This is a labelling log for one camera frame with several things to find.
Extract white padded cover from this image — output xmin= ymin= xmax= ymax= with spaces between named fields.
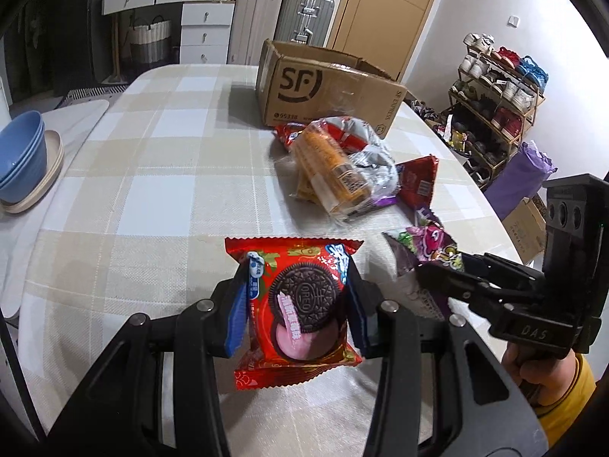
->
xmin=0 ymin=96 xmax=111 ymax=322

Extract clear orange cracker packet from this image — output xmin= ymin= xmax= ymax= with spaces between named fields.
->
xmin=290 ymin=121 xmax=381 ymax=224

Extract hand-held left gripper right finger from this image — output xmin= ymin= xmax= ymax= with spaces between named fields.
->
xmin=345 ymin=262 xmax=553 ymax=457

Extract dark purple snack packet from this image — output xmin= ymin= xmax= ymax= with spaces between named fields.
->
xmin=414 ymin=205 xmax=445 ymax=229

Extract purple bag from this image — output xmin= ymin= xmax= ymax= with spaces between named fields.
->
xmin=483 ymin=140 xmax=557 ymax=222

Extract small cardboard carton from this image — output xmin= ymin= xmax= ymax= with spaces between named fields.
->
xmin=502 ymin=195 xmax=548 ymax=265

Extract brown cardboard box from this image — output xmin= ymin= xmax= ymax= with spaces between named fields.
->
xmin=255 ymin=39 xmax=408 ymax=140

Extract red cookie packet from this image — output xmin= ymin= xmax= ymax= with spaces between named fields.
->
xmin=225 ymin=237 xmax=365 ymax=391

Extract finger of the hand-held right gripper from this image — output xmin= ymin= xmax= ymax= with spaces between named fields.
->
xmin=416 ymin=263 xmax=512 ymax=317
xmin=459 ymin=252 xmax=548 ymax=291

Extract wooden shoe rack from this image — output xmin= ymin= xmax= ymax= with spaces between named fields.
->
xmin=447 ymin=40 xmax=548 ymax=186

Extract person's right hand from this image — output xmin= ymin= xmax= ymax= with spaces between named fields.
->
xmin=502 ymin=343 xmax=583 ymax=407

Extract white drawer cabinet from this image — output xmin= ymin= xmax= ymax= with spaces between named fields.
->
xmin=180 ymin=2 xmax=236 ymax=65

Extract striped rug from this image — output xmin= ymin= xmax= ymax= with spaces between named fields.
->
xmin=59 ymin=83 xmax=129 ymax=105

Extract pile of dark shoes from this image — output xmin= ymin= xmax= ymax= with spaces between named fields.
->
xmin=409 ymin=100 xmax=453 ymax=134

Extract silver suitcase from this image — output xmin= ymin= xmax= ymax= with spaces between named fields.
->
xmin=275 ymin=0 xmax=336 ymax=48

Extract cream suitcase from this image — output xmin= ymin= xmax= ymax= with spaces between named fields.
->
xmin=227 ymin=0 xmax=286 ymax=66

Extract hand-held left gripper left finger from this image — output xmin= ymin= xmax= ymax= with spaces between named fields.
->
xmin=45 ymin=261 xmax=260 ymax=457

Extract person's right forearm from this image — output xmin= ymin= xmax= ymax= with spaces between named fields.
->
xmin=535 ymin=355 xmax=598 ymax=448

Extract grey white woven basket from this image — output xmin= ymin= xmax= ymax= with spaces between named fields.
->
xmin=129 ymin=19 xmax=172 ymax=65

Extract purple candy packet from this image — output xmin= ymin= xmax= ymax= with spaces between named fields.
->
xmin=382 ymin=221 xmax=464 ymax=322

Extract silver snack packet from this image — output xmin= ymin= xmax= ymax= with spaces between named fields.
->
xmin=349 ymin=143 xmax=399 ymax=201

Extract beige plate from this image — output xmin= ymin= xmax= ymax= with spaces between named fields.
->
xmin=0 ymin=131 xmax=64 ymax=214

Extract wooden door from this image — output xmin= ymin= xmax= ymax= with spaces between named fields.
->
xmin=328 ymin=0 xmax=448 ymax=81

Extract dark red snack packet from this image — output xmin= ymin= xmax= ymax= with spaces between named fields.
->
xmin=395 ymin=154 xmax=439 ymax=210

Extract blue plastic bowl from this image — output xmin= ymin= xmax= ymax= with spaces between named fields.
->
xmin=0 ymin=171 xmax=48 ymax=203
xmin=0 ymin=110 xmax=47 ymax=186

